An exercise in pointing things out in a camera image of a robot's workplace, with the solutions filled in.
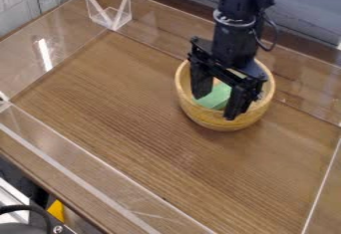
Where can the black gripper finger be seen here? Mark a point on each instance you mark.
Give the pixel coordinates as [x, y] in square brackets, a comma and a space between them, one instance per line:
[201, 80]
[243, 96]

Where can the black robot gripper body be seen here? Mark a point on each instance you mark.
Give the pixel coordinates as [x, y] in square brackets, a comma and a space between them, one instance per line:
[229, 53]

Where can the green rectangular block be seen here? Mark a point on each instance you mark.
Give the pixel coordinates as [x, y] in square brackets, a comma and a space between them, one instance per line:
[216, 99]

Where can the brown wooden bowl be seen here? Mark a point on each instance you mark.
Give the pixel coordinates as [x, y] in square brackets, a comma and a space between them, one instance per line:
[211, 118]

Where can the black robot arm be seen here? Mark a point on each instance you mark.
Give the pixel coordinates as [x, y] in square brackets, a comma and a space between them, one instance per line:
[241, 9]

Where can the clear acrylic corner bracket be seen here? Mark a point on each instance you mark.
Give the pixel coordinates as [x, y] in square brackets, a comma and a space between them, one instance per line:
[110, 17]

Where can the clear acrylic front wall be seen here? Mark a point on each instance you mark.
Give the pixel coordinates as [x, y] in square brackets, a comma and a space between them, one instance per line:
[96, 189]

